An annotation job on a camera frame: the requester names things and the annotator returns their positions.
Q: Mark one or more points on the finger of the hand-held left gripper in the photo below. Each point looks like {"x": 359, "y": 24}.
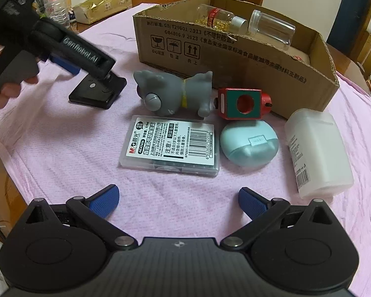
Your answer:
{"x": 65, "y": 64}

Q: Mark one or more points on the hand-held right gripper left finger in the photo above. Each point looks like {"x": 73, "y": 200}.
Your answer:
{"x": 106, "y": 202}

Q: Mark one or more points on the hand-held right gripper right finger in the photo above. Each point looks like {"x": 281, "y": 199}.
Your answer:
{"x": 251, "y": 202}

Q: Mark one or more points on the black clip holder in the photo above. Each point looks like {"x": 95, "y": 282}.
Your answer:
{"x": 95, "y": 94}

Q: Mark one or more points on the brown cardboard box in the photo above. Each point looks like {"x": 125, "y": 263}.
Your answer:
{"x": 235, "y": 68}

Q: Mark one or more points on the clear bottle of gold capsules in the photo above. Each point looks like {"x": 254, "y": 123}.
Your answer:
{"x": 218, "y": 17}

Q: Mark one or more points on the clear plastic container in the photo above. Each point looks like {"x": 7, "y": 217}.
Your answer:
{"x": 272, "y": 29}

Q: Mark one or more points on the person's left hand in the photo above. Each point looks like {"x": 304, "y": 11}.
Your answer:
{"x": 6, "y": 94}

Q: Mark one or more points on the clear water bottle red label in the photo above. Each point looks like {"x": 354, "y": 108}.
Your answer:
{"x": 57, "y": 3}

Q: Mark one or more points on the pink towel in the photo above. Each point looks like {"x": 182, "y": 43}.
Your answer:
{"x": 80, "y": 161}

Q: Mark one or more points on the teal oval case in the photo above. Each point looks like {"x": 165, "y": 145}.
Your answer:
{"x": 247, "y": 148}

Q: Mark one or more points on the gold tissue box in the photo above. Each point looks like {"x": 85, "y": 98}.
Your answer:
{"x": 99, "y": 6}

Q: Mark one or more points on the white translucent plastic box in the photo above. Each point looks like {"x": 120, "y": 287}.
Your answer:
{"x": 318, "y": 157}

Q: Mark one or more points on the clear flat case with label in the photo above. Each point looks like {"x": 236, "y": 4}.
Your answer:
{"x": 170, "y": 148}

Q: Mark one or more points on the red and green cube toy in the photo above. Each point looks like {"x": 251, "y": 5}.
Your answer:
{"x": 232, "y": 105}

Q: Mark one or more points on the grey toy dog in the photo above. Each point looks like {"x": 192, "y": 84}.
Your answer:
{"x": 170, "y": 94}

